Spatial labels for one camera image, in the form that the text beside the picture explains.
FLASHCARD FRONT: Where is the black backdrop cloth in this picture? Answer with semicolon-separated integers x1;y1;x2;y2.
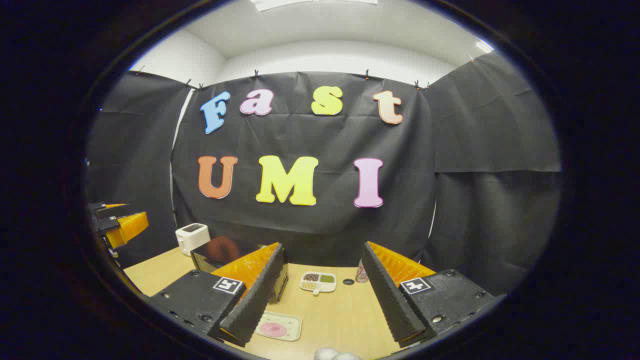
85;50;562;297

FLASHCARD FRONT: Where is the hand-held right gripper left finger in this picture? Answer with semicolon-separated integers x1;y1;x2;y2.
149;243;289;348

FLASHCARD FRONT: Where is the row of black cloth clips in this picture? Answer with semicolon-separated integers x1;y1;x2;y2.
135;54;476;92

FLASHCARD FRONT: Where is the cream food plate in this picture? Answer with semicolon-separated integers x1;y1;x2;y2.
254;311;303;342

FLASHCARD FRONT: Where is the white toaster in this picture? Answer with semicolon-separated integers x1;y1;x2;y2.
175;223;211;257

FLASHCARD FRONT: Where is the black electric oven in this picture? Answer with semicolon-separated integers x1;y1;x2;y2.
190;236;289;304

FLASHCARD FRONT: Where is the large ceiling light panel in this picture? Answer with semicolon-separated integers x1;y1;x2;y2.
250;0;379;12

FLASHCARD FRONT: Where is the white divided dish of grains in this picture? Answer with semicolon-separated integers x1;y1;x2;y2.
299;271;337;296

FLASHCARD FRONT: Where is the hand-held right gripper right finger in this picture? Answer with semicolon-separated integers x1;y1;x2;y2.
361;241;496;349

